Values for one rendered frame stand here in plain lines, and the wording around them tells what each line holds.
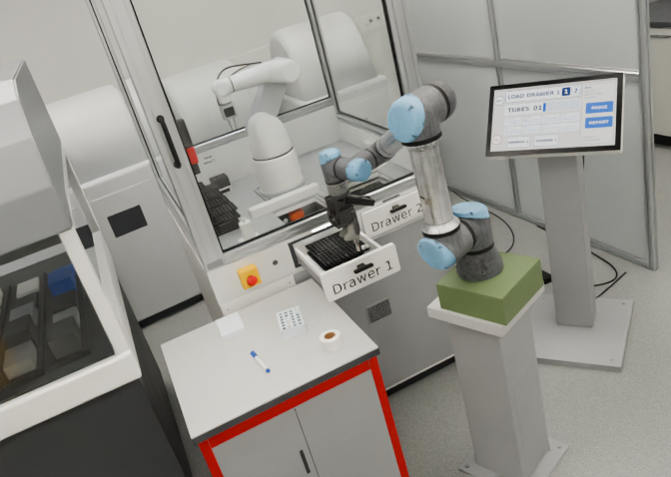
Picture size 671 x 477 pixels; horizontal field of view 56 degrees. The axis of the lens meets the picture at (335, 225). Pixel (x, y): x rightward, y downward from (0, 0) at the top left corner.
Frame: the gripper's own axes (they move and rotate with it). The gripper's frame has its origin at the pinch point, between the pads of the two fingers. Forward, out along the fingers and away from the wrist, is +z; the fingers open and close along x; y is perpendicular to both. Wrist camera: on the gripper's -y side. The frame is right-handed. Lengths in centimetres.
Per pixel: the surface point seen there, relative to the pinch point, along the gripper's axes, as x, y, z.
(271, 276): -22.7, 29.9, 11.9
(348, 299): -22.5, 2.2, 36.0
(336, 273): 10.9, 14.0, 3.2
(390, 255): 11.0, -6.8, 5.3
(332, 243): -13.3, 5.6, 4.3
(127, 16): -24, 47, -92
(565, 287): -7, -94, 69
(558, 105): -5, -98, -17
